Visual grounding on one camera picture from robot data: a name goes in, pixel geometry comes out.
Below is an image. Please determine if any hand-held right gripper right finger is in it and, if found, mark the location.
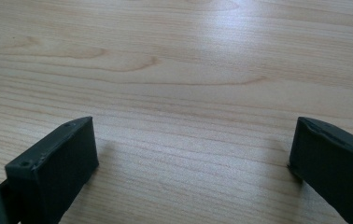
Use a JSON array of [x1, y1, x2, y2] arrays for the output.
[[288, 116, 353, 224]]

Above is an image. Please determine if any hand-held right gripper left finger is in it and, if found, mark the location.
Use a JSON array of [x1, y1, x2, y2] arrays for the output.
[[4, 116, 100, 224]]

